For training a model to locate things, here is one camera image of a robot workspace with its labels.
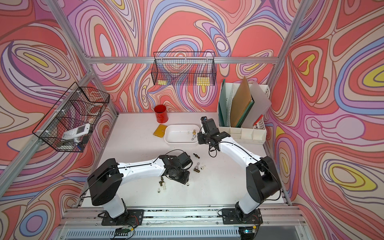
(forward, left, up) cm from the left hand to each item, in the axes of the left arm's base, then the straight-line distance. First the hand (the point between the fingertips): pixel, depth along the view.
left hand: (188, 181), depth 83 cm
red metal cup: (+47, +21, +7) cm, 52 cm away
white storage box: (+35, +6, -2) cm, 35 cm away
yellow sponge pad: (+37, +22, -2) cm, 43 cm away
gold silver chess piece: (+35, -3, 0) cm, 35 cm away
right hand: (+22, -8, +10) cm, 25 cm away
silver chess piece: (+32, -3, -2) cm, 32 cm away
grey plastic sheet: (+36, -43, +26) cm, 62 cm away
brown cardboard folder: (+47, -35, +17) cm, 61 cm away
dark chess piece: (+18, -5, -2) cm, 18 cm away
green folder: (+34, -35, +18) cm, 52 cm away
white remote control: (+12, +50, +29) cm, 59 cm away
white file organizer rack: (+31, -46, +1) cm, 55 cm away
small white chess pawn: (-1, +1, -2) cm, 3 cm away
